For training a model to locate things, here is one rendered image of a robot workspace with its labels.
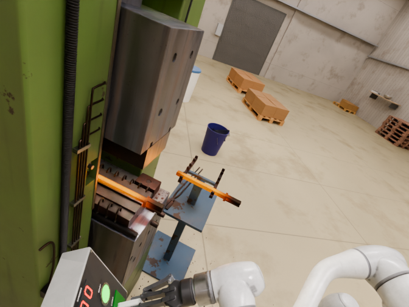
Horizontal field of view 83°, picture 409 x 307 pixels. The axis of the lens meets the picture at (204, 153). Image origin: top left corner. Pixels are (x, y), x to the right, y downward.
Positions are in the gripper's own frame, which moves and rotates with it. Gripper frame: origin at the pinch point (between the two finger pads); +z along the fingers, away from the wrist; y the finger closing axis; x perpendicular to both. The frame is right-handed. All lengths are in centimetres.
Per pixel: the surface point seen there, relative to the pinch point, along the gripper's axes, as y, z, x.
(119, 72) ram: 36, -14, 58
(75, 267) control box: 1.6, 6.3, 22.6
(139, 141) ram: 31, -13, 37
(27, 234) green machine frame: 13.3, 22.6, 26.2
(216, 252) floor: 91, -23, -132
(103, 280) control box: 2.7, 3.8, 11.8
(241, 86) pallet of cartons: 671, -193, -205
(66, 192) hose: 19.4, 9.2, 33.2
